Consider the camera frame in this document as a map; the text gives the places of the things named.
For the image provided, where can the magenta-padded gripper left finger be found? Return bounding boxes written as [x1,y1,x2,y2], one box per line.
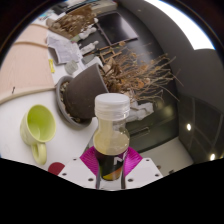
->
[58,145,102,190]

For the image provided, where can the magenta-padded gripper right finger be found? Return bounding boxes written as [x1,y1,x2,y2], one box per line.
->
[123,146,164,190]

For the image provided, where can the clear drink bottle white cap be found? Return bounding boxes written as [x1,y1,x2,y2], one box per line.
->
[92,93,132,182]

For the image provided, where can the flat round red coaster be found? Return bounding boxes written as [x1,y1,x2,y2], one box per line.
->
[47,161,66,177]

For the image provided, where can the yellow-green mug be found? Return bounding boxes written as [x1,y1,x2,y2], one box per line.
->
[19,104,58,166]

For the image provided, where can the dried plant in brown pot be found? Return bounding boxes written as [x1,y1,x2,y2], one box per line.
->
[63,41,183,122]

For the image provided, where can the grey plant saucer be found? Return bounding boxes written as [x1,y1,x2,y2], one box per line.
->
[54,75,93,129]

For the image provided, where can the small white cup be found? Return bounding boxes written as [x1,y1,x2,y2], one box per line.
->
[64,59,80,76]

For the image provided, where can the small yellow tag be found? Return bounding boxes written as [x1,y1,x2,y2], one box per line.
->
[48,58,56,74]

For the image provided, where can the light wooden board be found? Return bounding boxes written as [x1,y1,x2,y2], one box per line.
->
[0,23,56,106]

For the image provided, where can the open printed booklet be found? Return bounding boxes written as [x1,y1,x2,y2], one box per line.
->
[46,33,83,66]

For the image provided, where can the small white figurine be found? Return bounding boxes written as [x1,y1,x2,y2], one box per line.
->
[79,40,100,56]
[78,26,99,41]

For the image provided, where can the wooden easel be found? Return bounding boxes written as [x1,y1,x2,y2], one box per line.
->
[98,41,128,63]

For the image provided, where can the brown relief sculpture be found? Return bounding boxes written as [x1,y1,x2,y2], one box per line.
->
[46,3,96,40]

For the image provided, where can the long ceiling light strip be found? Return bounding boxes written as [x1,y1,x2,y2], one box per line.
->
[143,0,216,51]

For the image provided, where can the black wall screen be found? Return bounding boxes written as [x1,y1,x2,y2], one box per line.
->
[96,11,139,44]

